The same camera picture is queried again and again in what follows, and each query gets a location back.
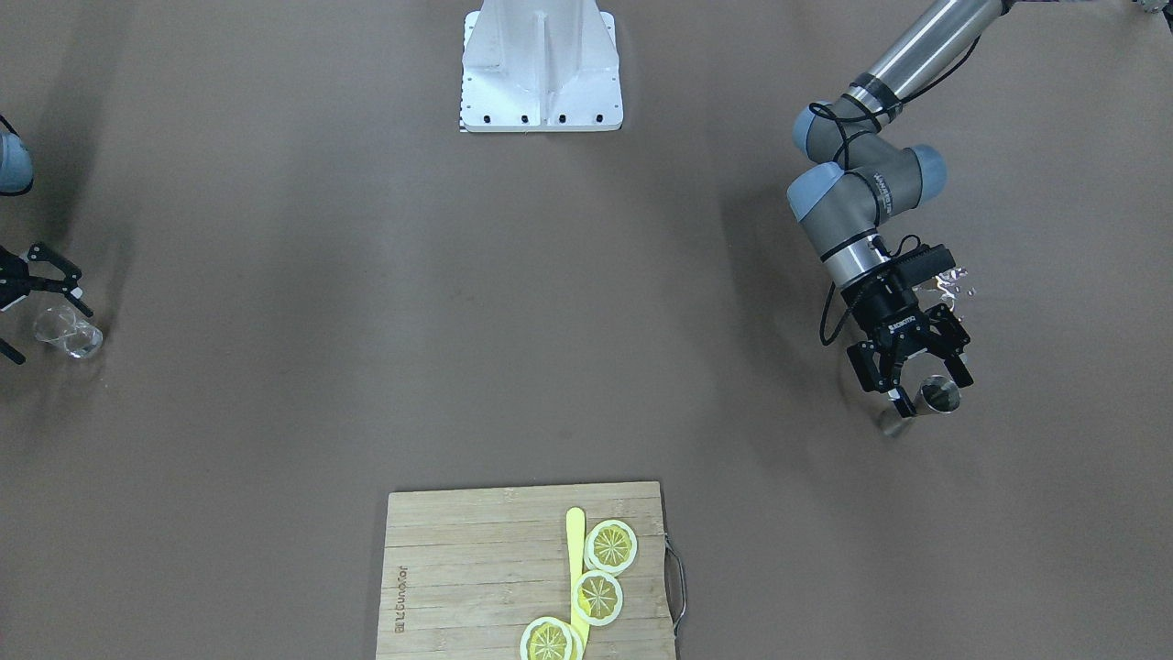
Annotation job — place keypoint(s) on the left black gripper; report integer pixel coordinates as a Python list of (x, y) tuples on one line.
[(888, 306)]

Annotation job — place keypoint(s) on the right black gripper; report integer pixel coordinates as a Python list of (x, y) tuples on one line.
[(11, 276)]

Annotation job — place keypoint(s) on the clear glass shaker cup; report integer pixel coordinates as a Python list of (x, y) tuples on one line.
[(62, 327)]

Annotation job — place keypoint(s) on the steel measuring cup jigger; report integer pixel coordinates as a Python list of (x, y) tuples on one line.
[(938, 394)]

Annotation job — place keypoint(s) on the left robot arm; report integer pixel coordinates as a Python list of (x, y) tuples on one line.
[(858, 181)]

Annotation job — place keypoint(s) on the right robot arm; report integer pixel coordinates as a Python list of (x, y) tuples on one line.
[(17, 178)]

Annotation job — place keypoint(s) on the spilled liquid puddle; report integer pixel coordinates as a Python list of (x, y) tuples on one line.
[(948, 287)]

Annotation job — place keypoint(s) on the lemon slice far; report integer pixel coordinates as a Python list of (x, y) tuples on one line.
[(611, 547)]

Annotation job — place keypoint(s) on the lemon slice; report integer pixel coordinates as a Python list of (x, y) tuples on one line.
[(611, 547), (550, 638), (597, 598)]

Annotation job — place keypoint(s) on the yellow plastic knife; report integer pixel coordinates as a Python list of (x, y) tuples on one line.
[(575, 532)]

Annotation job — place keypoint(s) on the lemon slice middle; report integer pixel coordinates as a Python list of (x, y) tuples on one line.
[(597, 598)]

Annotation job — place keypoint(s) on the lemon slice near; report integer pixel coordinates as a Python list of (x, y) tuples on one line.
[(550, 638)]

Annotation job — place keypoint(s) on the wooden cutting board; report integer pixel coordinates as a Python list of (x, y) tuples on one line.
[(466, 570)]

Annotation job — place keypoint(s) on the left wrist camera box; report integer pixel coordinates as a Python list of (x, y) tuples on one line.
[(923, 264)]

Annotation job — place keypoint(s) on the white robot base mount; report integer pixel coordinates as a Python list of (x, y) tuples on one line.
[(540, 67)]

